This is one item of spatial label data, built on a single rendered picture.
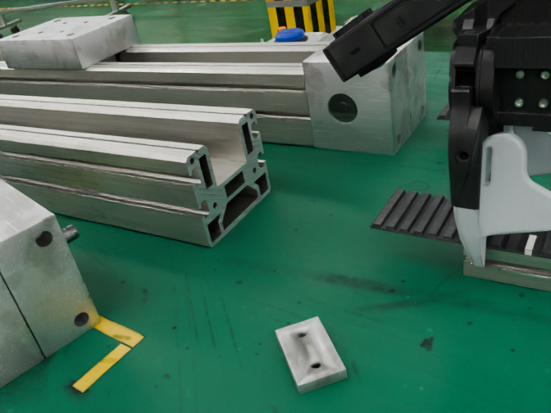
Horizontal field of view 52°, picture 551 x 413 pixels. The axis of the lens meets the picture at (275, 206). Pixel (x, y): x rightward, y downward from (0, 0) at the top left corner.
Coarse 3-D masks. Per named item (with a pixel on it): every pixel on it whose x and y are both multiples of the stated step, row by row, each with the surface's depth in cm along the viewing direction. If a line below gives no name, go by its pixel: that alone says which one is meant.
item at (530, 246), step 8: (536, 232) 36; (544, 232) 36; (528, 240) 36; (536, 240) 36; (544, 240) 36; (528, 248) 35; (536, 248) 35; (544, 248) 35; (536, 256) 35; (544, 256) 35
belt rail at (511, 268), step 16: (496, 256) 37; (512, 256) 36; (528, 256) 36; (464, 272) 39; (480, 272) 38; (496, 272) 38; (512, 272) 37; (528, 272) 36; (544, 272) 36; (544, 288) 36
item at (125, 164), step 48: (0, 96) 68; (0, 144) 56; (48, 144) 52; (96, 144) 49; (144, 144) 47; (192, 144) 45; (240, 144) 49; (48, 192) 56; (96, 192) 54; (144, 192) 48; (192, 192) 45; (240, 192) 53; (192, 240) 48
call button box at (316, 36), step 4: (316, 32) 78; (320, 32) 77; (308, 36) 77; (312, 36) 76; (316, 36) 76; (320, 36) 76; (324, 36) 76; (328, 36) 76; (272, 40) 78; (300, 40) 75; (304, 40) 75; (308, 40) 75; (312, 40) 75; (316, 40) 74; (320, 40) 75; (324, 40) 76; (328, 40) 77
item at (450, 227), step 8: (448, 200) 41; (448, 208) 40; (440, 216) 40; (448, 216) 40; (432, 224) 39; (440, 224) 39; (448, 224) 39; (432, 232) 38; (440, 232) 38; (448, 232) 38; (456, 232) 38; (440, 240) 38; (448, 240) 38
